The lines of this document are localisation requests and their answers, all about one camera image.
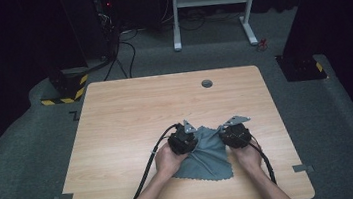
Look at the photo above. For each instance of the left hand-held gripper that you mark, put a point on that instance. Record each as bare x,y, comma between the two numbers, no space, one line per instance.
182,142

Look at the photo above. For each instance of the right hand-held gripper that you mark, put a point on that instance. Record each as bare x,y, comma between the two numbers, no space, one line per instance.
235,136

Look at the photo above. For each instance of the grey-blue microfibre cloth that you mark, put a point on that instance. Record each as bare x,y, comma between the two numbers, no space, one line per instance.
209,157

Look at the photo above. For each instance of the person's left hand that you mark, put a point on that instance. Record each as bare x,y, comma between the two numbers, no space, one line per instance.
168,162

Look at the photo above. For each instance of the person's right hand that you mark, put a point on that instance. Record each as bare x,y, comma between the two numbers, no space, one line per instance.
248,158

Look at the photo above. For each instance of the grey round table grommet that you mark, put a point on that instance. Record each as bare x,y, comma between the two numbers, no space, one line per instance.
207,83

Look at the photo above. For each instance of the grey tape strip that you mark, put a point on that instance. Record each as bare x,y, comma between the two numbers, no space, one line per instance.
63,197
302,168

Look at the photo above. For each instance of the black stand base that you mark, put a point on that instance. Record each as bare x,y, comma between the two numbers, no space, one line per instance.
300,68

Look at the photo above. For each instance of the small red floor item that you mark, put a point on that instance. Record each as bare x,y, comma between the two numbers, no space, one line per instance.
261,45

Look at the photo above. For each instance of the black yellow striped base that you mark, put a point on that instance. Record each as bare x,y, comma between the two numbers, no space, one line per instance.
69,86

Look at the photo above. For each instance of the dark equipment tower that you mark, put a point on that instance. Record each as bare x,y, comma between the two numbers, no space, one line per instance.
107,27

